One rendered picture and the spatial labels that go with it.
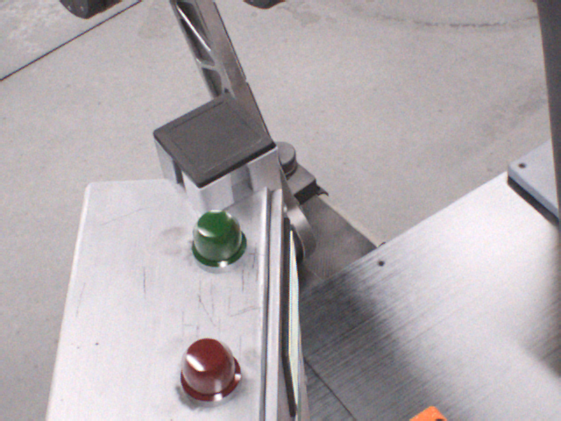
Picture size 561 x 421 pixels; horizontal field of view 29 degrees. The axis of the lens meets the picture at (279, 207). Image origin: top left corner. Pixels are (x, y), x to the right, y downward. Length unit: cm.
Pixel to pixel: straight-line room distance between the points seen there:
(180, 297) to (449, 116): 218
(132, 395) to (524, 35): 246
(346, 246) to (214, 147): 156
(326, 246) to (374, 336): 84
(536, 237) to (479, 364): 20
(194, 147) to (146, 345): 10
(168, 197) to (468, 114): 214
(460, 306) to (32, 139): 166
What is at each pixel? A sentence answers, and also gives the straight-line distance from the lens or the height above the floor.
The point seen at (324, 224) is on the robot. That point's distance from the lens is 211.
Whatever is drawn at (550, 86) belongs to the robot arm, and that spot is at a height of 147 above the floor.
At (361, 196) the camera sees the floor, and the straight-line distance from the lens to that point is 247.
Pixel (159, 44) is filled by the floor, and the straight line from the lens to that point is 291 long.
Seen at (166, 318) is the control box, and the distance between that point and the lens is 49.
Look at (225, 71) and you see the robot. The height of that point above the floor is 66.
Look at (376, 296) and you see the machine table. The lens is 128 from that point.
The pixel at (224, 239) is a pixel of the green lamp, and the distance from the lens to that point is 49.
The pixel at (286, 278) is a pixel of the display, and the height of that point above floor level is 146.
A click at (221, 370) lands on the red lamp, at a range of 45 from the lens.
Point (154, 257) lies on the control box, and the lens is 51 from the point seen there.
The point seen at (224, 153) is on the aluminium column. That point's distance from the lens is 52.
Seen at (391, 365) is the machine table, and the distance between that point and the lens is 123.
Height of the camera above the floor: 187
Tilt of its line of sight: 49 degrees down
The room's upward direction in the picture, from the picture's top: 7 degrees counter-clockwise
